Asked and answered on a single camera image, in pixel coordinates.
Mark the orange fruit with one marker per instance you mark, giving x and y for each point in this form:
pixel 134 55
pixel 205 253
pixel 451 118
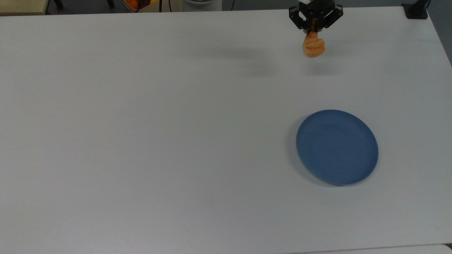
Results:
pixel 132 3

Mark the beige wooden desk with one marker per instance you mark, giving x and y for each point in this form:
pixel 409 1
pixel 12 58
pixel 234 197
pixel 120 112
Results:
pixel 21 5

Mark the orange glazed bread roll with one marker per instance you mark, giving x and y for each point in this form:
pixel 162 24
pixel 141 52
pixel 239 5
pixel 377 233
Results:
pixel 313 46

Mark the black table clamp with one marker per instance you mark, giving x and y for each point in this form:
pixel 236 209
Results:
pixel 416 12

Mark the white round base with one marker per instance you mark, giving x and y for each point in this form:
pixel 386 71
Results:
pixel 201 6

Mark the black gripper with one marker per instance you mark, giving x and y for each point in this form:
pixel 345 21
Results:
pixel 316 8

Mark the blue round plate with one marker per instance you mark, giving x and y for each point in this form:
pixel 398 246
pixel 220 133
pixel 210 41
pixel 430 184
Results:
pixel 335 148

